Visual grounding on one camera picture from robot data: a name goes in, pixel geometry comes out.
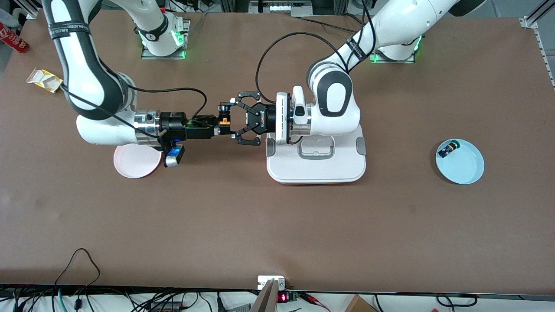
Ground green push button switch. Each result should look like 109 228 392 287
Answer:
437 140 460 158

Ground white lidded lunch box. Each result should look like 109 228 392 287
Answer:
266 125 367 185

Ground yellow open carton box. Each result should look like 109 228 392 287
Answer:
26 68 64 94

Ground red black clip leads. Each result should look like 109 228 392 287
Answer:
299 291 331 312

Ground black cable to base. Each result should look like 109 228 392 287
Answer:
299 16 362 34

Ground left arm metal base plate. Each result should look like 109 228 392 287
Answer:
369 41 416 64

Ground small white device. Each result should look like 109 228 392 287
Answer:
258 276 286 290

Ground pink round plate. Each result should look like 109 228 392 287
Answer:
114 144 166 179

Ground light blue round plate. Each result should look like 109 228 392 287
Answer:
436 139 485 185

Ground black coiled cable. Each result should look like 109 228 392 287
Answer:
436 294 478 307

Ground grey metal equipment rack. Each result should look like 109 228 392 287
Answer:
248 0 313 17

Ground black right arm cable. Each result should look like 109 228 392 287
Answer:
61 84 209 140

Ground brown cardboard box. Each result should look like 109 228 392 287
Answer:
345 295 378 312

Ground red drink can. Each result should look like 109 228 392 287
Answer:
0 23 31 53

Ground orange push button switch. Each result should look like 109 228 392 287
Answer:
218 102 232 130

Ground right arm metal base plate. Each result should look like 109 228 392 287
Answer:
141 19 190 60

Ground black looped cable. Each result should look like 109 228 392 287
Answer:
54 248 101 312

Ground aluminium profile bracket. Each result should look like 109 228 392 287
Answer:
519 0 555 89

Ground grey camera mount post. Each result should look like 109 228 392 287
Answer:
251 279 278 312

